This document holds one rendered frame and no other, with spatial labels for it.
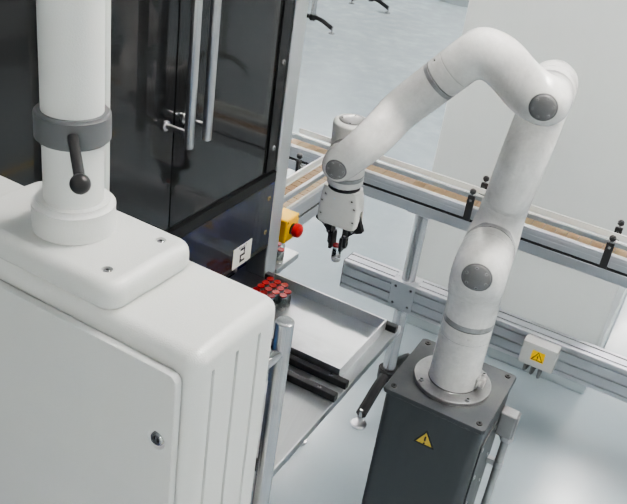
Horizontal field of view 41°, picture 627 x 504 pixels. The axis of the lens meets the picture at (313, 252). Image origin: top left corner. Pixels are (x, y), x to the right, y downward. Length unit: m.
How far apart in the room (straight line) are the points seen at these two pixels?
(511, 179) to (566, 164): 1.56
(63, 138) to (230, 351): 0.30
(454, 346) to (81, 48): 1.27
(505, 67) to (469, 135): 1.72
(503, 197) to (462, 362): 0.42
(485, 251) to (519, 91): 0.35
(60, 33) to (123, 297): 0.29
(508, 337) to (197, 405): 2.14
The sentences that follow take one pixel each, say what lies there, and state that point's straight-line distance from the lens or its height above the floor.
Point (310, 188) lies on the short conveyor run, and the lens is 2.72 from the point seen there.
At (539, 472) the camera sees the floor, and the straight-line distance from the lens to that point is 3.25.
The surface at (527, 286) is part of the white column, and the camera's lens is 3.54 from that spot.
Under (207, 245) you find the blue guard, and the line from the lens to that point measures 1.95.
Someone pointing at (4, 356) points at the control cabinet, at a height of 1.42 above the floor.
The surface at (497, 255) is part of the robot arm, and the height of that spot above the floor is 1.27.
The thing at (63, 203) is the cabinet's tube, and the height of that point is 1.63.
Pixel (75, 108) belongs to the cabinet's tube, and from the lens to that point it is 0.94.
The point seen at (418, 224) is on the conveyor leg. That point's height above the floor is 0.79.
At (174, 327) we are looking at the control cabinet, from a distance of 0.93.
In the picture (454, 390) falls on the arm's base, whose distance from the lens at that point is 2.02.
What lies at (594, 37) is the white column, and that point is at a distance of 3.18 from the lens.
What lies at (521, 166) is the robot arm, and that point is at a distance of 1.75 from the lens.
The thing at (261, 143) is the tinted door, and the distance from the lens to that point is 2.04.
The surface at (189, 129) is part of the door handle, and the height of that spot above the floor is 1.47.
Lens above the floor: 2.09
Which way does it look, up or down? 30 degrees down
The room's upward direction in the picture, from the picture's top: 9 degrees clockwise
